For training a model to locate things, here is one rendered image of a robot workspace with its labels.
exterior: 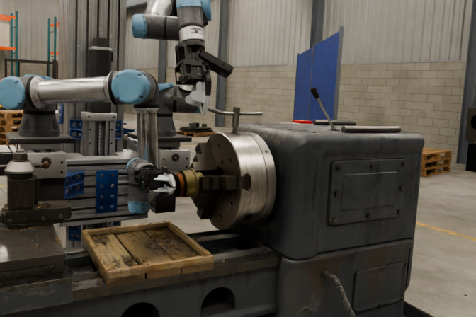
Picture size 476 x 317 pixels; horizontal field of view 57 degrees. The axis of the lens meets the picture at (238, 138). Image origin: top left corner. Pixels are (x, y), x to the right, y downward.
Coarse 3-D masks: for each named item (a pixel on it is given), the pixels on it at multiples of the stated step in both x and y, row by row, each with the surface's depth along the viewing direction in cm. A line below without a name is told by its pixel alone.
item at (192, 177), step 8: (192, 168) 137; (176, 176) 133; (184, 176) 134; (192, 176) 135; (176, 184) 133; (184, 184) 133; (192, 184) 134; (176, 192) 133; (184, 192) 134; (192, 192) 135
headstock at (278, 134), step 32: (256, 128) 157; (288, 128) 151; (320, 128) 159; (288, 160) 135; (320, 160) 135; (352, 160) 143; (384, 160) 150; (416, 160) 159; (288, 192) 135; (320, 192) 137; (352, 192) 144; (384, 192) 151; (416, 192) 161; (288, 224) 135; (320, 224) 140; (352, 224) 147; (384, 224) 154; (288, 256) 136
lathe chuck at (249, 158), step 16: (224, 144) 139; (240, 144) 135; (256, 144) 138; (224, 160) 139; (240, 160) 131; (256, 160) 134; (256, 176) 132; (224, 192) 139; (240, 192) 130; (256, 192) 132; (224, 208) 139; (240, 208) 131; (256, 208) 134; (224, 224) 139; (240, 224) 137
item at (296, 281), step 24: (408, 240) 161; (288, 264) 135; (312, 264) 138; (336, 264) 144; (360, 264) 150; (384, 264) 156; (408, 264) 164; (288, 288) 136; (312, 288) 141; (360, 288) 151; (384, 288) 157; (288, 312) 137; (312, 312) 142; (336, 312) 147; (360, 312) 153; (384, 312) 159
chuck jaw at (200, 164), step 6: (198, 144) 146; (204, 144) 146; (198, 150) 147; (204, 150) 145; (210, 150) 146; (198, 156) 142; (204, 156) 143; (210, 156) 145; (198, 162) 141; (204, 162) 142; (210, 162) 143; (198, 168) 140; (204, 168) 141; (210, 168) 142; (216, 168) 143; (204, 174) 143; (210, 174) 145; (216, 174) 147
